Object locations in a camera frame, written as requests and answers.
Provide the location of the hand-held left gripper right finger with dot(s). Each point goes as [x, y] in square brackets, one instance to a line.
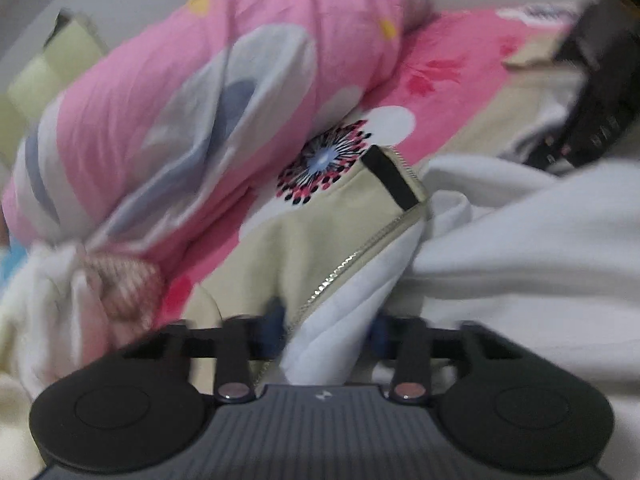
[378, 335]

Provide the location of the pink flower print bed blanket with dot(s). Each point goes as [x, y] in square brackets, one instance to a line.
[450, 110]

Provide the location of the light green wardrobe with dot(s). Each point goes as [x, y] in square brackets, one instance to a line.
[65, 55]

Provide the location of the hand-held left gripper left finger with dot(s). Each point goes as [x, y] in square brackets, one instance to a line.
[272, 327]

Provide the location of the beige zip jacket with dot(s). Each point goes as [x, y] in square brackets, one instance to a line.
[310, 240]

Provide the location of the pink floral duvet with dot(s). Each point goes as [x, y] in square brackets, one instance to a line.
[150, 110]

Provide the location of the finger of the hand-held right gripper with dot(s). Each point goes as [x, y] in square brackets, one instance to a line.
[610, 30]
[600, 120]

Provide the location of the white garment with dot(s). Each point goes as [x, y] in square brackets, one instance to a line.
[45, 300]

